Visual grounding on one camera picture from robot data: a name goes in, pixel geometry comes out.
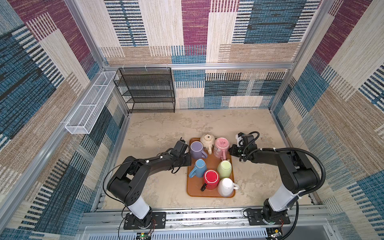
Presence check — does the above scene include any purple mug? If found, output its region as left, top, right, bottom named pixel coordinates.
left=190, top=141, right=208, bottom=160

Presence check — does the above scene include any blue mug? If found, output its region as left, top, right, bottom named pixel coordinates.
left=189, top=159, right=207, bottom=178

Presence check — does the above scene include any orange plastic tray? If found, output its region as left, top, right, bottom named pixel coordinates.
left=187, top=138, right=236, bottom=198

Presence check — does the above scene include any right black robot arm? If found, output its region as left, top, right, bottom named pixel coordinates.
left=229, top=131, right=326, bottom=225

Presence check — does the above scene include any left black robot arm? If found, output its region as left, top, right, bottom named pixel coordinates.
left=107, top=146, right=192, bottom=228

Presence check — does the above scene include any pink ghost pattern mug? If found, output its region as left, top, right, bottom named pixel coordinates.
left=214, top=138, right=230, bottom=161

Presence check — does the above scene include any light green mug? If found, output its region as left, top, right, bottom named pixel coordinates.
left=217, top=160, right=232, bottom=179

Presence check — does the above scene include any cream marbled mug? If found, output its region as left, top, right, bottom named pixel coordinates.
left=200, top=134, right=216, bottom=155

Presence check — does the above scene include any white mug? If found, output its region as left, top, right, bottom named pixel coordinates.
left=218, top=178, right=240, bottom=197

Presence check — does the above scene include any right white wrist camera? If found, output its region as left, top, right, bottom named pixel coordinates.
left=236, top=133, right=246, bottom=147

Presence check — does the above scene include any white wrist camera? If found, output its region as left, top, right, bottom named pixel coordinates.
left=236, top=133, right=246, bottom=147
left=171, top=138, right=188, bottom=157

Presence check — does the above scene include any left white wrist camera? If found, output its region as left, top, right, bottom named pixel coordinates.
left=171, top=138, right=188, bottom=157

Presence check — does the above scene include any red mug black handle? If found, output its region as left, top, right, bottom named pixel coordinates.
left=201, top=170, right=220, bottom=192

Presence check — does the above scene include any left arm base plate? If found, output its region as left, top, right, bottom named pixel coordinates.
left=123, top=211, right=167, bottom=230

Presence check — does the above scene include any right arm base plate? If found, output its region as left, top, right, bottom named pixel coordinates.
left=245, top=208, right=291, bottom=226

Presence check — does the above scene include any black wire shelf rack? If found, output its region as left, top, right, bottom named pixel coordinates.
left=115, top=67, right=176, bottom=114

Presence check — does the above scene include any white wire mesh basket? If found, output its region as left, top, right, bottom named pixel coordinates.
left=65, top=72, right=117, bottom=135

